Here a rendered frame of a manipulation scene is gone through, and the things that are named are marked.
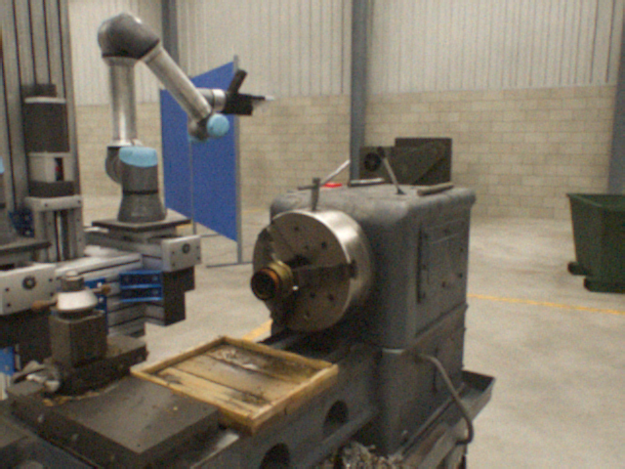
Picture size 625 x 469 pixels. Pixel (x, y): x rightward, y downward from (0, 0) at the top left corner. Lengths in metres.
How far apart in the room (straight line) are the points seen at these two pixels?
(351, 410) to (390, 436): 0.19
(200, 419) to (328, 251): 0.57
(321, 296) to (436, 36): 10.45
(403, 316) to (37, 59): 1.26
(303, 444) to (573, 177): 10.17
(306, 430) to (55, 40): 1.31
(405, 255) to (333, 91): 10.85
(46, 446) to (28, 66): 1.10
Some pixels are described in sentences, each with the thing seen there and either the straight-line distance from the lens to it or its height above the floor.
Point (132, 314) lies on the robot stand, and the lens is 1.77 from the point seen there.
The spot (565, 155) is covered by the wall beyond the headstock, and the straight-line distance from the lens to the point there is 11.15.
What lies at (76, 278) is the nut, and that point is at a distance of 1.04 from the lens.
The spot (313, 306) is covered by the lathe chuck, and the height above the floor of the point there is 1.00.
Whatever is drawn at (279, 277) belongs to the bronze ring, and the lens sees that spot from 1.28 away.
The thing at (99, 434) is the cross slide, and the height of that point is 0.97.
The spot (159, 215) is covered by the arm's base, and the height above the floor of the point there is 1.18.
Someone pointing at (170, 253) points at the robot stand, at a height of 1.08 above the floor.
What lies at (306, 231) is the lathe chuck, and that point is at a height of 1.19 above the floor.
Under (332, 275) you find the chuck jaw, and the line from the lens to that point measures 1.29.
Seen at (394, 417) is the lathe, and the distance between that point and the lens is 1.58.
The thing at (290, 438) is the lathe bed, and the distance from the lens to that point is 1.24.
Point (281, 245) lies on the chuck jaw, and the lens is 1.38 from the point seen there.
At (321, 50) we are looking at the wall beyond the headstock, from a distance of 12.41.
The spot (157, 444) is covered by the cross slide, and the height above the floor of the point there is 0.97.
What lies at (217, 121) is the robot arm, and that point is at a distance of 1.87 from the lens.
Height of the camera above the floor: 1.41
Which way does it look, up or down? 10 degrees down
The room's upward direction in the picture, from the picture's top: straight up
